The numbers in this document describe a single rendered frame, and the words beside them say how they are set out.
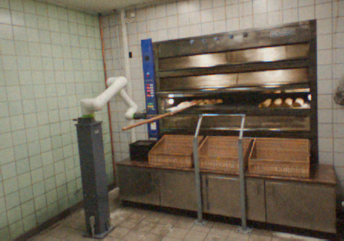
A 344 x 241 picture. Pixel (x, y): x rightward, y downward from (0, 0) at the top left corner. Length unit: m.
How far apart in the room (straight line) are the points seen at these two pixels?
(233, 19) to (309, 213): 2.18
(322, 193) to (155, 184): 1.76
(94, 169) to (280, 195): 1.86
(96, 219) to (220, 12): 2.68
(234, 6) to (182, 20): 0.66
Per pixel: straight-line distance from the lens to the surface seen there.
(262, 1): 3.48
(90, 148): 3.04
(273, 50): 3.40
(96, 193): 3.16
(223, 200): 3.23
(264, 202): 3.12
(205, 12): 3.63
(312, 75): 3.36
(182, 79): 3.70
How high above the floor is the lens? 1.59
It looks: 6 degrees down
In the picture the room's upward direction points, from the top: 4 degrees counter-clockwise
